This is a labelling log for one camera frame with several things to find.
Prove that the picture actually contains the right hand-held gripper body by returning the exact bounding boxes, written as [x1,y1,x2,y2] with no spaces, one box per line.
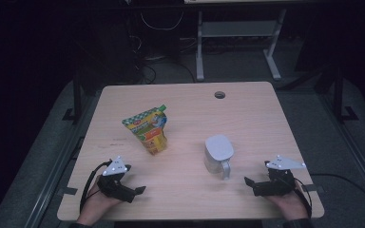
[264,155,307,197]

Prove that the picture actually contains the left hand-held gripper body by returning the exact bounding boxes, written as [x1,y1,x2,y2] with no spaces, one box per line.
[96,155,137,203]

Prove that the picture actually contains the clear jar with grey lid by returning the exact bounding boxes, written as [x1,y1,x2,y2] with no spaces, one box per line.
[203,134,236,181]

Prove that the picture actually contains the yellow green snack pouch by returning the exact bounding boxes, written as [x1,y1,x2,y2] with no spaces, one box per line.
[122,104,169,156]

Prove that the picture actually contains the person's right hand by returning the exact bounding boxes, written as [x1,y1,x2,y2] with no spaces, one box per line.
[265,185,308,221]

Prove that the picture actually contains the person's left hand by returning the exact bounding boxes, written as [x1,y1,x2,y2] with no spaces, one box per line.
[76,184,122,226]

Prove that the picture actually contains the black metal stand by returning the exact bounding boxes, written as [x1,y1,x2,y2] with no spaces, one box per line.
[332,63,359,124]
[61,72,84,124]

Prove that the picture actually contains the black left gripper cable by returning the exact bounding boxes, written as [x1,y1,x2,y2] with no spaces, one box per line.
[79,161,112,213]

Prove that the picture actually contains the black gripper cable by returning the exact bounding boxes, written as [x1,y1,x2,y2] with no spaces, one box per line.
[293,177,314,219]
[79,161,112,213]

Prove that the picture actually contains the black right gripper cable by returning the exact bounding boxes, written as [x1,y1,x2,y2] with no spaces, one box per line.
[293,177,314,219]

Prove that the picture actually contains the metal floor rail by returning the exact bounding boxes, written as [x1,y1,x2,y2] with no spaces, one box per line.
[22,94,100,228]
[317,93,365,207]

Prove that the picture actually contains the black floor cable bundle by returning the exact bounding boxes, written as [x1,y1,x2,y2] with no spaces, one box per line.
[132,34,198,86]

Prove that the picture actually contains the white metal desk frame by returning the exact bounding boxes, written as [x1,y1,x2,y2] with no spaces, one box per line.
[183,0,288,82]

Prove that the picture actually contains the white hanging cable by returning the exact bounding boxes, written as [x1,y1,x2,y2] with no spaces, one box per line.
[140,11,184,31]

